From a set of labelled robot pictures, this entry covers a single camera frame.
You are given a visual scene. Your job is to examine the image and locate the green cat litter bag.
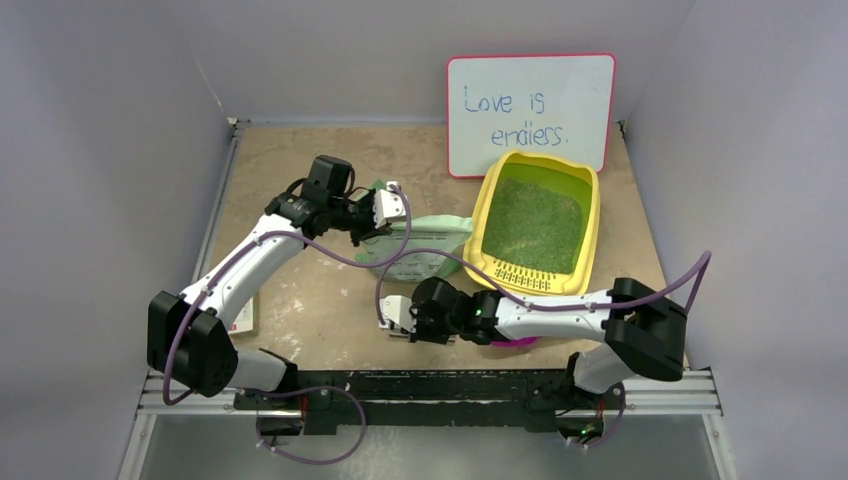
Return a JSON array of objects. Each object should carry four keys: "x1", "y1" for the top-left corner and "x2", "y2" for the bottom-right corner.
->
[{"x1": 355, "y1": 214, "x2": 473, "y2": 283}]

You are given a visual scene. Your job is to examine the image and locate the purple plastic litter scoop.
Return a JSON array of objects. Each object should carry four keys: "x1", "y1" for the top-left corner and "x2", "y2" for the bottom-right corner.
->
[{"x1": 491, "y1": 337, "x2": 538, "y2": 348}]

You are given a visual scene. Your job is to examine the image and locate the yellow sifting litter tray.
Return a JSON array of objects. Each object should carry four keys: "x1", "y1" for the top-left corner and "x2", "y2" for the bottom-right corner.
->
[{"x1": 463, "y1": 150, "x2": 601, "y2": 295}]

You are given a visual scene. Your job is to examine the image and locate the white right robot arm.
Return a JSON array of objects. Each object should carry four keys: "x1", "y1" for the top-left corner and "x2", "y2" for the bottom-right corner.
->
[{"x1": 381, "y1": 277, "x2": 687, "y2": 407}]

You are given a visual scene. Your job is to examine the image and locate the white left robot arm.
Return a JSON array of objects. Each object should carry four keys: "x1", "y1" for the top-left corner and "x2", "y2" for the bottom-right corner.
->
[{"x1": 146, "y1": 155, "x2": 406, "y2": 409}]

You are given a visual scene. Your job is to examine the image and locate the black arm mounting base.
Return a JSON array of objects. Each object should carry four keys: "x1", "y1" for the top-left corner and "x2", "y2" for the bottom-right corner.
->
[{"x1": 234, "y1": 357, "x2": 625, "y2": 439}]

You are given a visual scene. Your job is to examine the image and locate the green cat litter granules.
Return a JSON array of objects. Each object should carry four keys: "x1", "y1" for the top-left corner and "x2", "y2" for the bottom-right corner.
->
[{"x1": 482, "y1": 179, "x2": 583, "y2": 274}]

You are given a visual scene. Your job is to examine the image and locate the small white red card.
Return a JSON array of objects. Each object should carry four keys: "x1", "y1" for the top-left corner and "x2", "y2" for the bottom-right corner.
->
[{"x1": 229, "y1": 298, "x2": 258, "y2": 335}]

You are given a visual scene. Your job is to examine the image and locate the pink framed whiteboard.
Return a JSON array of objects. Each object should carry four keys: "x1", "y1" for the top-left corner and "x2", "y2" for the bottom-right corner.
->
[{"x1": 446, "y1": 52, "x2": 617, "y2": 178}]

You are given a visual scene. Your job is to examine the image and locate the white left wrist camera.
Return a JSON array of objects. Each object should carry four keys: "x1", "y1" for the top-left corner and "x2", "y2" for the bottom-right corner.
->
[{"x1": 373, "y1": 181, "x2": 407, "y2": 229}]

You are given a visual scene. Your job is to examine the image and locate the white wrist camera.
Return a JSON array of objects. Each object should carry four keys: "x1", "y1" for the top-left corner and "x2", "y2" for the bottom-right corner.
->
[
  {"x1": 378, "y1": 295, "x2": 416, "y2": 339},
  {"x1": 373, "y1": 181, "x2": 407, "y2": 229}
]

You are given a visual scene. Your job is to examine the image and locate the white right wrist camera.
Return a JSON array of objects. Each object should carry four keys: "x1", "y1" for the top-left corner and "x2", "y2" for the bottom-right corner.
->
[{"x1": 378, "y1": 295, "x2": 416, "y2": 339}]

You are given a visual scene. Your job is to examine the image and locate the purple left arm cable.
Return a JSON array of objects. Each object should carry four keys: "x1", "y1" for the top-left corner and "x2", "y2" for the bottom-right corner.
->
[{"x1": 162, "y1": 186, "x2": 413, "y2": 407}]

